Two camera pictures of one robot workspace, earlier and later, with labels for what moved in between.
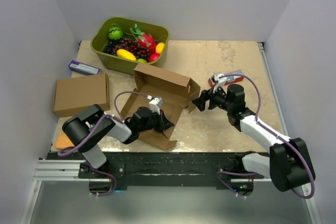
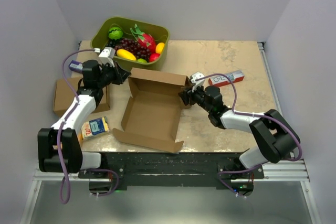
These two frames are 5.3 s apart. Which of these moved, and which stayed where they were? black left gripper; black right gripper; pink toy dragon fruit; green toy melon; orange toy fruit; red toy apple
Moved: black right gripper; black left gripper
Stayed: orange toy fruit; green toy melon; red toy apple; pink toy dragon fruit
